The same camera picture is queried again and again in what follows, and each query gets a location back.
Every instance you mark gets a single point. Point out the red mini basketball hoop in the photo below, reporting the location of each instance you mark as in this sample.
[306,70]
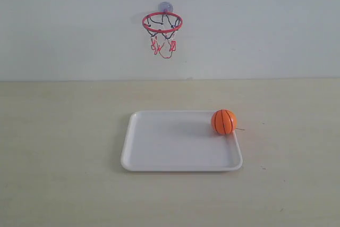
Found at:
[162,28]

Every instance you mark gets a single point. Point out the small orange toy basketball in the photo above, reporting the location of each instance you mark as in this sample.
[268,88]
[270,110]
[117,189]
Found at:
[223,122]

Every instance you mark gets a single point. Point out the white rectangular plastic tray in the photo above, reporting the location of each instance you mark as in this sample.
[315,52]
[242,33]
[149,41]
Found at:
[178,141]

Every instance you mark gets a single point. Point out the clear suction cup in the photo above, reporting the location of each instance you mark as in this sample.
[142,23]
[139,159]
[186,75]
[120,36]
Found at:
[165,7]

